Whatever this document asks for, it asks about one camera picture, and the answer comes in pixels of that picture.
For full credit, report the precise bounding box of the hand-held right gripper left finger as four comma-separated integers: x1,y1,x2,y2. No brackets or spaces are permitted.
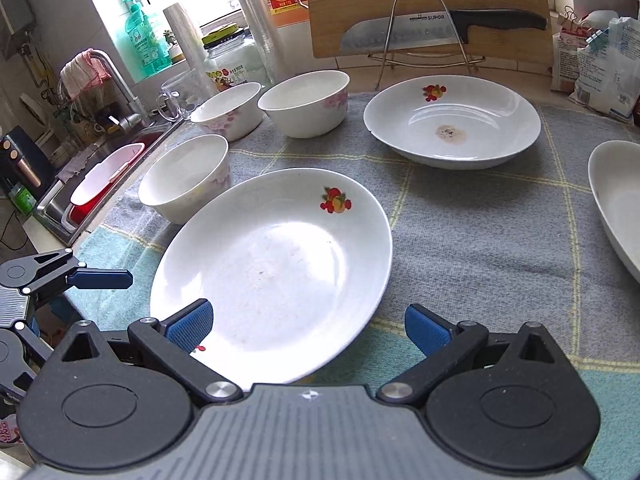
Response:
60,298,246,408

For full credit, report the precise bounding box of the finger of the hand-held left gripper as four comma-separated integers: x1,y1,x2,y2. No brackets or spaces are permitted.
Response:
14,321,53,361
20,247,134,297

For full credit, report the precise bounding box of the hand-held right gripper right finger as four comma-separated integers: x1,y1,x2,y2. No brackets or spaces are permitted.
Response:
376,304,571,406

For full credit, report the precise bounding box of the white plate with fruit print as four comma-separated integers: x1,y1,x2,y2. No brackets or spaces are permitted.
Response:
588,140,640,286
150,167,393,386

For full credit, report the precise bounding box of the plain white bowl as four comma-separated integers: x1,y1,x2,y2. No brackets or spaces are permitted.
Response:
138,134,231,225

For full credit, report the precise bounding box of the white bowl with pink flowers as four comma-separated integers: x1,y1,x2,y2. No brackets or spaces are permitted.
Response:
190,81,264,142
257,70,350,139

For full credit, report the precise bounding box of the stained white plate fruit print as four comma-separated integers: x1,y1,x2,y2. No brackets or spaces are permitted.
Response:
363,75,542,170

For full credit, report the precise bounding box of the steel sink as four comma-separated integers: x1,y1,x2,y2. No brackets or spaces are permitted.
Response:
35,125,171,246

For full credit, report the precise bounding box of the red and white basin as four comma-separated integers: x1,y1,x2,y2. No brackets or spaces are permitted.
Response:
70,142,146,221

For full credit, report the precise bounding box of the grey dishcloth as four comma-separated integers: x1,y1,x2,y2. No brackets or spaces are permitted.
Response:
57,152,101,181

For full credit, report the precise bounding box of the grey teal checked mat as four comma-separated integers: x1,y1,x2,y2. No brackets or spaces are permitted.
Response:
65,92,640,480

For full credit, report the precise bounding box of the black countertop appliance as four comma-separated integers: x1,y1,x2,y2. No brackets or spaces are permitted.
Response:
0,125,56,201

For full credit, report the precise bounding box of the metal faucet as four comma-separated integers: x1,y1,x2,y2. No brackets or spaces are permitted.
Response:
60,50,146,131

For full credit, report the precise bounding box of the clear glass mug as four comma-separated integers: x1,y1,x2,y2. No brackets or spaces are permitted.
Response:
157,67,206,121

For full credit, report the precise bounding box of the pink towel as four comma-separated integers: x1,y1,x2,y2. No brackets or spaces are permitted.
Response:
60,49,113,101

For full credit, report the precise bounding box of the small potted plant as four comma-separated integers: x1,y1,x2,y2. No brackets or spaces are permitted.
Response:
164,30,186,63

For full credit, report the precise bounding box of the green dish soap bottle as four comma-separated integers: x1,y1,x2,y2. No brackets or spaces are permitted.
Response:
116,0,173,80

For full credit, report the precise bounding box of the glass jar with green lid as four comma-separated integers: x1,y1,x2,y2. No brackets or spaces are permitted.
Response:
202,25,266,93

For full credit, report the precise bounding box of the stack of clear plastic cups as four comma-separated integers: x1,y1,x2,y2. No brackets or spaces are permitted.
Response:
225,0,278,86

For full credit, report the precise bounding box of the red and white paper bag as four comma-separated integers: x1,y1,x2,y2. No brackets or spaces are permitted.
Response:
550,7,608,93

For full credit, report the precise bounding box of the white printed plastic bag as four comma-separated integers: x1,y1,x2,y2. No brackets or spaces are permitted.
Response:
567,17,640,126

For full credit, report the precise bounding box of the black handled kitchen knife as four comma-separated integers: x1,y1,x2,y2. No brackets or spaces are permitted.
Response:
340,8,548,53

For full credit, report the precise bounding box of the metal wire rack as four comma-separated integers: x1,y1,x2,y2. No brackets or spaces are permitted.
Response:
367,0,486,91

